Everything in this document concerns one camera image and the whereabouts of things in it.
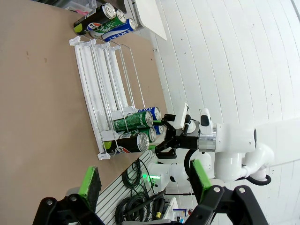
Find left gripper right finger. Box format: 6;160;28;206
185;159;269;225

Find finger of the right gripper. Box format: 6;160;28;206
153;114;177;141
149;140;179;160

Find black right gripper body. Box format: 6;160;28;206
173;130;200;150

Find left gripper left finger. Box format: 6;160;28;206
32;165;104;225

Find green Chilsung cider can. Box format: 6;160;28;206
113;110;154;132
89;9;127;39
138;126;157;143

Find grey grooved metal plate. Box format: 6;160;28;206
95;151;154;225

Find black Pepsi can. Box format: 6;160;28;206
73;2;117;36
103;132;150;155

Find white can dispenser rack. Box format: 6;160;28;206
69;35;146;161

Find black coiled cable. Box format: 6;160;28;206
116;194;167;223
121;159;148;188

